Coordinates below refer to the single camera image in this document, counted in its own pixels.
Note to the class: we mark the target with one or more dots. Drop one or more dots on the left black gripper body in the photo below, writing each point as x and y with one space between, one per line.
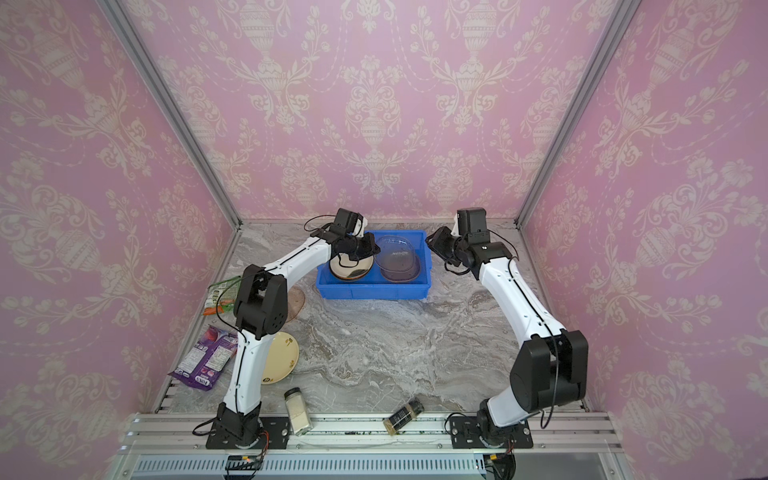
356 247

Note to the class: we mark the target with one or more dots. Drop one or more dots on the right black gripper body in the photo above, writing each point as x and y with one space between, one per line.
442 243

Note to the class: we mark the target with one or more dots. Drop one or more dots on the cream plate black patch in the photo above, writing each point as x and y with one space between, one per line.
344 268

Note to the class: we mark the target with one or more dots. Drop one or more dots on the grey translucent plate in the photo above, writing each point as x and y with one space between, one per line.
393 248

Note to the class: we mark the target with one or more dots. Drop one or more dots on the brown translucent plate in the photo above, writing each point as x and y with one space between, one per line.
296 302

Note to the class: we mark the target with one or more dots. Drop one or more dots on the cream flower plate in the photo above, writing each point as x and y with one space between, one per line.
282 358

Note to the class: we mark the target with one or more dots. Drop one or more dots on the pinkish translucent plate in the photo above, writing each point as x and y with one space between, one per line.
400 271

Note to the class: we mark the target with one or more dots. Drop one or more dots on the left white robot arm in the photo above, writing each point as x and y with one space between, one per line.
261 310

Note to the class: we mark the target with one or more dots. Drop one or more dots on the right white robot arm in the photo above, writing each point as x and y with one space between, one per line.
551 366

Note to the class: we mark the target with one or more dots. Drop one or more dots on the blue plastic bin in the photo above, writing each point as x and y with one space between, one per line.
374 286

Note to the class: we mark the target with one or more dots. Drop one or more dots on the green snack bag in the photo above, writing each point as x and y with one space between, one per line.
221 296

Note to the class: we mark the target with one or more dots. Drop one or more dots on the dark spice jar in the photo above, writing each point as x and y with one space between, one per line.
404 415

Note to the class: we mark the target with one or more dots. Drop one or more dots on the white spice jar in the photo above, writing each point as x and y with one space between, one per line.
297 411

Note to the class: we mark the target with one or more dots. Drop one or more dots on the purple snack bag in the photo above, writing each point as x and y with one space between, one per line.
201 367

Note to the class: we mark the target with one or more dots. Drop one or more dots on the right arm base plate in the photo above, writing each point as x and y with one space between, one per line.
476 432

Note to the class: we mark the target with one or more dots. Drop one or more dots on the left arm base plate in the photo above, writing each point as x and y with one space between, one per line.
257 433

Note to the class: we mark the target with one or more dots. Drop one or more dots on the aluminium frame rail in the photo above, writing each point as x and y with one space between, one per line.
575 445

